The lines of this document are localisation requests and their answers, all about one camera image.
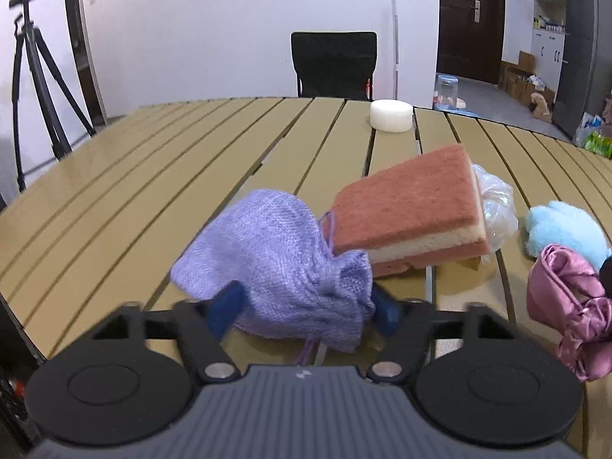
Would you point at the black tall stand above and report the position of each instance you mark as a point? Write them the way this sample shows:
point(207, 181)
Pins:
point(83, 33)

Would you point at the dark brown door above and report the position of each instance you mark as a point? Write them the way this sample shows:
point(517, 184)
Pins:
point(471, 33)

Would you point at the pink and cream sponge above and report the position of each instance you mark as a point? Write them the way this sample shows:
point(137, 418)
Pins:
point(406, 201)

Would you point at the white base cabinet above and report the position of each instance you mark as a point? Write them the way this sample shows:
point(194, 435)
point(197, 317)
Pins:
point(547, 57)

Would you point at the grey refrigerator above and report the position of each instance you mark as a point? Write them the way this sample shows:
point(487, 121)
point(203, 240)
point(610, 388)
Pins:
point(583, 57)

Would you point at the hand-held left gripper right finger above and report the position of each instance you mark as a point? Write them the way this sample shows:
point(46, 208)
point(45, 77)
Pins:
point(385, 314)

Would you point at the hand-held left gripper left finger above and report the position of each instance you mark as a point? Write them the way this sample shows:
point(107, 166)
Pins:
point(227, 310)

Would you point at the light blue plush toy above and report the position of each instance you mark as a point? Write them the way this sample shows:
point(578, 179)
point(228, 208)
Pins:
point(564, 229)

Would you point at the cardboard boxes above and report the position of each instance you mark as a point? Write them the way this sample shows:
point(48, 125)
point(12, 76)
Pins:
point(519, 81)

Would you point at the clear glass jar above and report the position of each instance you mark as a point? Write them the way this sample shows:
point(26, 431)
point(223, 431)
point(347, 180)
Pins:
point(447, 93)

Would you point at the tan plush dog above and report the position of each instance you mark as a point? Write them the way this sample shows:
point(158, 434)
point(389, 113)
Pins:
point(541, 106)

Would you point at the pink satin scrunchie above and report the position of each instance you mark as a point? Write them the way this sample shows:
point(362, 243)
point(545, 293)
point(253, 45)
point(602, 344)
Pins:
point(564, 291)

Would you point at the green snack bag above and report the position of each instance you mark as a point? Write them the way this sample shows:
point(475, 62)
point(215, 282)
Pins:
point(600, 146)

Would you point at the black folding chair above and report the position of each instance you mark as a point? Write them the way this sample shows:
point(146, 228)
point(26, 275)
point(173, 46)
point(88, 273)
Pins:
point(334, 62)

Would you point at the white round block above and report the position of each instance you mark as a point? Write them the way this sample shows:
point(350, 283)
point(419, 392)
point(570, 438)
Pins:
point(392, 115)

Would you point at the white plastic bag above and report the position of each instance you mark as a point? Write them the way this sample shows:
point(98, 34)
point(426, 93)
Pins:
point(587, 126)

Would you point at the black camera tripod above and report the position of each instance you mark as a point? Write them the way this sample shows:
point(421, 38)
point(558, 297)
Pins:
point(31, 57)

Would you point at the purple burlap pouch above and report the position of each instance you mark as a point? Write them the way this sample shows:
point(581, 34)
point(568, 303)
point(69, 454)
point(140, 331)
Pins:
point(277, 258)

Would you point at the clear plastic bag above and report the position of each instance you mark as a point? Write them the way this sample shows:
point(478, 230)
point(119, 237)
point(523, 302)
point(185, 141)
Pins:
point(498, 201)

